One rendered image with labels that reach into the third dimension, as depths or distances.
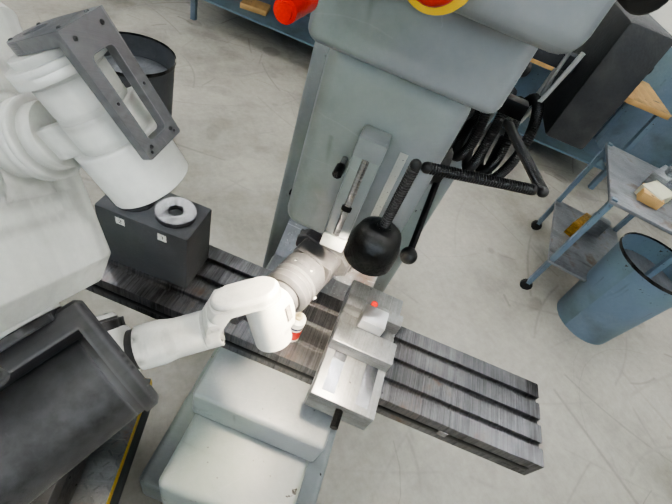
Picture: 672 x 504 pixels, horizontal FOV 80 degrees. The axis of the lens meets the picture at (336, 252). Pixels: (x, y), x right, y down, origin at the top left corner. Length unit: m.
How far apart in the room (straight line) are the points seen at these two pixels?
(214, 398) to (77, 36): 0.87
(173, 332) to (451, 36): 0.55
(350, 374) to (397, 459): 1.13
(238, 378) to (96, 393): 0.69
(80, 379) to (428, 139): 0.46
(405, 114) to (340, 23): 0.14
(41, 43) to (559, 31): 0.35
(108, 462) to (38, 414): 1.08
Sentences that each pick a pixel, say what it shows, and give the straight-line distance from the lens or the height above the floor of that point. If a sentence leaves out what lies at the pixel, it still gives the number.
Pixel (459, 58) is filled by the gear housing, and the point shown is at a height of 1.68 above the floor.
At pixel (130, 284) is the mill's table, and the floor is 0.92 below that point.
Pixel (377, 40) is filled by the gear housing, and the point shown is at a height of 1.66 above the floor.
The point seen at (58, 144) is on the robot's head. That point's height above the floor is 1.61.
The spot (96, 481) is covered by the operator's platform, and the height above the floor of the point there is 0.40.
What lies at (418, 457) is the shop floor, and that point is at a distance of 2.10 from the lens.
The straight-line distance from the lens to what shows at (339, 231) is 0.64.
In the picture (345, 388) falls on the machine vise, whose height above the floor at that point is 0.99.
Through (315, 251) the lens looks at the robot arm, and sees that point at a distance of 0.77.
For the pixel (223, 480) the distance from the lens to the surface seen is 1.13.
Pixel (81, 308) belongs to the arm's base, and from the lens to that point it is 0.42.
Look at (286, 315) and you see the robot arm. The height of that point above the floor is 1.25.
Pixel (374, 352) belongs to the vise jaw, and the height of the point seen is 1.03.
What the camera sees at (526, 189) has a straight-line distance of 0.53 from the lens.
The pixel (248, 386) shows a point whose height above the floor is 0.84.
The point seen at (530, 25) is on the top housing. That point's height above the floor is 1.75.
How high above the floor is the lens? 1.82
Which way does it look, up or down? 46 degrees down
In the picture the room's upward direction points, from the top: 23 degrees clockwise
